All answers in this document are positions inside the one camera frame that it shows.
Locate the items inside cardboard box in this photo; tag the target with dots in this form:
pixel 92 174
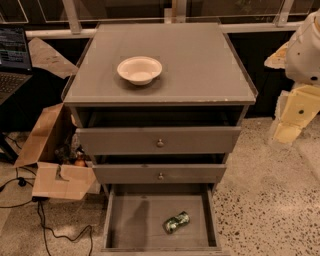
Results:
pixel 71 152

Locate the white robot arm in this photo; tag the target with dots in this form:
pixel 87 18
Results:
pixel 302 65

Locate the grey drawer cabinet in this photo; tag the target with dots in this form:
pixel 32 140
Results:
pixel 200 70

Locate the open cardboard box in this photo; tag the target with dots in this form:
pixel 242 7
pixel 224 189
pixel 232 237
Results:
pixel 55 178

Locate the white metal railing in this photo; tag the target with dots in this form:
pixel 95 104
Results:
pixel 78 18

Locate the brown cardboard sheet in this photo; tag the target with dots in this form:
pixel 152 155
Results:
pixel 45 57

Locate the grey bottom drawer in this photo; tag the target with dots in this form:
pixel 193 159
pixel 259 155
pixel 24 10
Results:
pixel 136 213

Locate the grey middle drawer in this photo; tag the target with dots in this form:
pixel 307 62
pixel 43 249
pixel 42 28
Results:
pixel 152 169

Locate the green soda can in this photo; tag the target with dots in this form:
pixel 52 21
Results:
pixel 176 222

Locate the black laptop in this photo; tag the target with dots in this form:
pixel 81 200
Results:
pixel 15 60

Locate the grey drawer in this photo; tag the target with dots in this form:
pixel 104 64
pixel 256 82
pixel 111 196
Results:
pixel 175 131
pixel 136 213
pixel 152 169

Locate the grey top drawer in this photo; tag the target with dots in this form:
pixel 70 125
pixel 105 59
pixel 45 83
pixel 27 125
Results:
pixel 175 131

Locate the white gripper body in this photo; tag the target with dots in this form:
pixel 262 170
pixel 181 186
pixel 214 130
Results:
pixel 304 55

